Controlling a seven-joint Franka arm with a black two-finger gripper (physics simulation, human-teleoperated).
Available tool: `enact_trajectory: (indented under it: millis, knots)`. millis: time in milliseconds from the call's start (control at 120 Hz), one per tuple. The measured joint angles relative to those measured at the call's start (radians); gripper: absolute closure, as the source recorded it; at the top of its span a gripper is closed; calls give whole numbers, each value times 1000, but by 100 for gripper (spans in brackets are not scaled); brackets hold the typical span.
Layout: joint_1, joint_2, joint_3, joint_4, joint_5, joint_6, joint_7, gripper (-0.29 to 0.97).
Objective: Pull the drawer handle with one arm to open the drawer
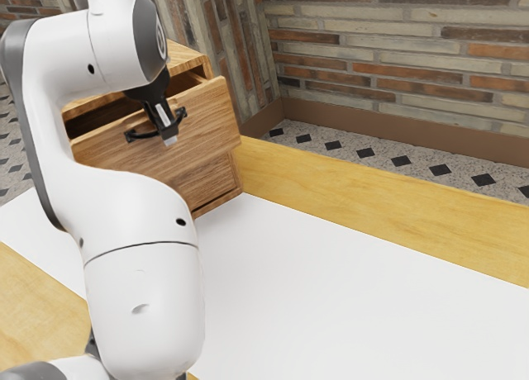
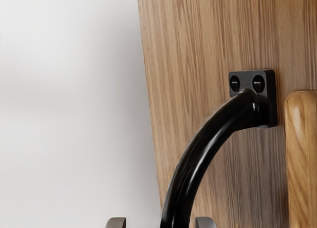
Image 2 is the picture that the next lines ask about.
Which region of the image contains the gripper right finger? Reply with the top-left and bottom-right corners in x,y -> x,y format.
195,216 -> 215,228

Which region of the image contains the wooden cabinet with black handle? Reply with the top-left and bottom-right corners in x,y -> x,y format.
136,0 -> 317,228

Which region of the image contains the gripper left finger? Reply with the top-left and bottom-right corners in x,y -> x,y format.
106,217 -> 128,228

